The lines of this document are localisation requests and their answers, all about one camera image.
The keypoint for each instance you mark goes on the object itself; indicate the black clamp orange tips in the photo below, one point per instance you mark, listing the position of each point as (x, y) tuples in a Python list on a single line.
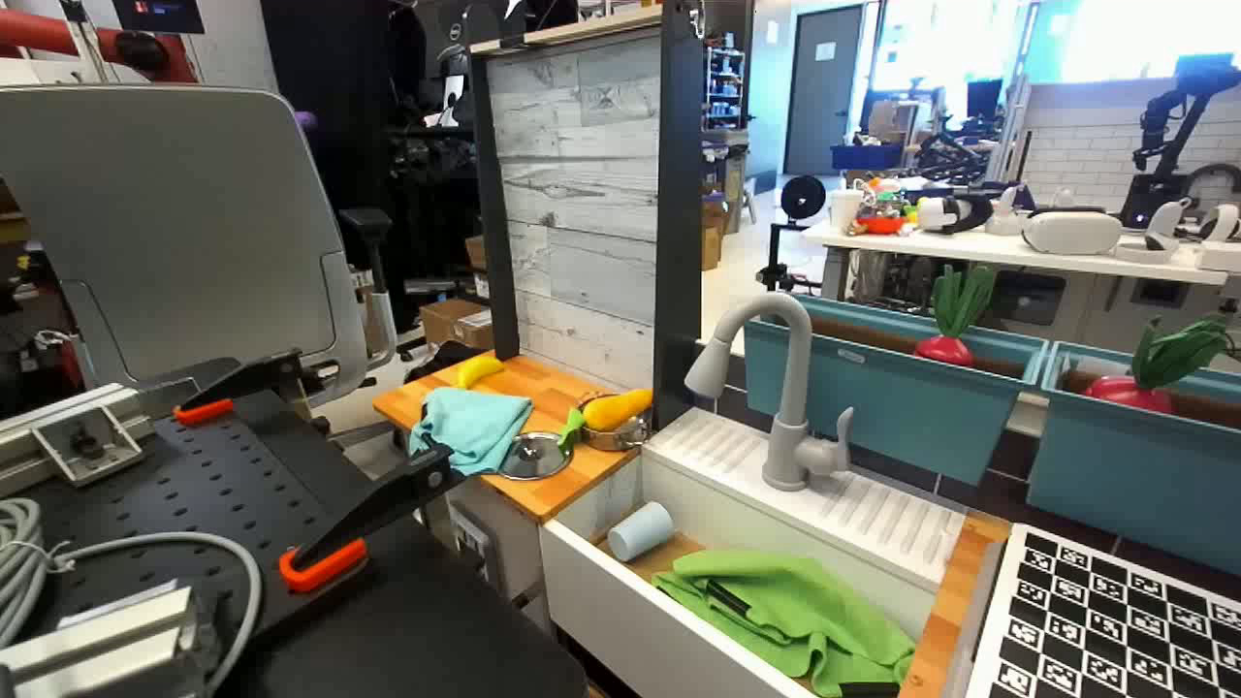
[(363, 519), (244, 381)]

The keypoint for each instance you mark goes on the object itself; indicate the white background shelf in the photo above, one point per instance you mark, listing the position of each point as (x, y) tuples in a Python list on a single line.
[(1008, 255)]

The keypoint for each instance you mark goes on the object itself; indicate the black background robot arm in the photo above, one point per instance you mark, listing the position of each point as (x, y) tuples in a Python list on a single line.
[(1164, 128)]

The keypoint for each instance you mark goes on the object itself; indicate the brown cardboard box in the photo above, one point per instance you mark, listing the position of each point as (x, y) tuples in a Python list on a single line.
[(447, 321)]

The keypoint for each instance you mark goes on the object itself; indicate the red padded bar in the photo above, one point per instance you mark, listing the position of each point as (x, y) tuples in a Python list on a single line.
[(80, 32)]

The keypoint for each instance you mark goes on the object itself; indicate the black spool on stand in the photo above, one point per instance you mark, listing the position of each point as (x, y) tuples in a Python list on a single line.
[(801, 194)]

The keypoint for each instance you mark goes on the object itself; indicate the large grey panel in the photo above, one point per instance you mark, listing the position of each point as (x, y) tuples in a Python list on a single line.
[(166, 219)]

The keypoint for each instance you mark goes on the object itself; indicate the colourful toy pile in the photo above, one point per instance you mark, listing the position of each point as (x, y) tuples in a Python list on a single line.
[(881, 214)]

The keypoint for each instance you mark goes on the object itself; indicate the white VR headset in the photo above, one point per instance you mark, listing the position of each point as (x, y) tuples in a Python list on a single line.
[(1071, 234)]

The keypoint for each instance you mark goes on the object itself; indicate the aluminium extrusion bar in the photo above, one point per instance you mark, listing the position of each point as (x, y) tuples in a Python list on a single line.
[(80, 434), (103, 643)]

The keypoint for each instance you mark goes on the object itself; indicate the grey toy faucet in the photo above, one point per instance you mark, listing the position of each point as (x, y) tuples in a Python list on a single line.
[(787, 413)]

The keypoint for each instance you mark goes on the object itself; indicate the yellow toy banana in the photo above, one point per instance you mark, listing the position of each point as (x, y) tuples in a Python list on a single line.
[(477, 370)]

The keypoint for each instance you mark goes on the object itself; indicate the teal storage bin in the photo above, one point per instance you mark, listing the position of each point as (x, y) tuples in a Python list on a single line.
[(1137, 470), (894, 408)]

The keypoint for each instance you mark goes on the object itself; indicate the orange plush carrot toy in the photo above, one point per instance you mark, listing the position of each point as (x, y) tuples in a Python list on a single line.
[(619, 408)]

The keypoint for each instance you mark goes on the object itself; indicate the dark grey door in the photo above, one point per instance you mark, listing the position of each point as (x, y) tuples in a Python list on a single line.
[(823, 90)]

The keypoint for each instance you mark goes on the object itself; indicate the wooden board strip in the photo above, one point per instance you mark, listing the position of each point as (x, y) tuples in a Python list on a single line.
[(950, 624)]

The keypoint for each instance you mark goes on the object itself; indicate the black frame post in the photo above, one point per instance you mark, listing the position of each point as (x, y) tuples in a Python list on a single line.
[(680, 194)]

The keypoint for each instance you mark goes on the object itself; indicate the small metal bowl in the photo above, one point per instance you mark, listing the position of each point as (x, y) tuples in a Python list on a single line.
[(541, 456)]

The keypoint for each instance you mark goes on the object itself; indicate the teal cloth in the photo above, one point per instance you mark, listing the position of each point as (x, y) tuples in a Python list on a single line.
[(469, 426)]

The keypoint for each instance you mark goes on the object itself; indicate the cabinet under counter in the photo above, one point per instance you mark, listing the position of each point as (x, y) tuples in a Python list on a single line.
[(496, 545)]

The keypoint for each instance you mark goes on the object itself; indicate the black white calibration board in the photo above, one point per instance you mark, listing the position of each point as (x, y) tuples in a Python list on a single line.
[(1109, 624)]

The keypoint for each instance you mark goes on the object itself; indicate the white toy sink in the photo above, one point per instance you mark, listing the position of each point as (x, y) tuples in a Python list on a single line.
[(623, 605)]

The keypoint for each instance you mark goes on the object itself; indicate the green cloth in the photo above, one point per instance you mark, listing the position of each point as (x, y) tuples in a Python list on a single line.
[(801, 624)]

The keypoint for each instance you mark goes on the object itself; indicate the red plush radish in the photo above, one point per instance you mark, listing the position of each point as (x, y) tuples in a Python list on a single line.
[(946, 348), (1127, 391)]

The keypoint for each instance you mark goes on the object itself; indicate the light blue cup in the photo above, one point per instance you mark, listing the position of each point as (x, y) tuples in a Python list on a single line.
[(639, 532)]

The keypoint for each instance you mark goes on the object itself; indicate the black perforated breadboard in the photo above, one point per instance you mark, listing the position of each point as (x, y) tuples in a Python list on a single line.
[(196, 480)]

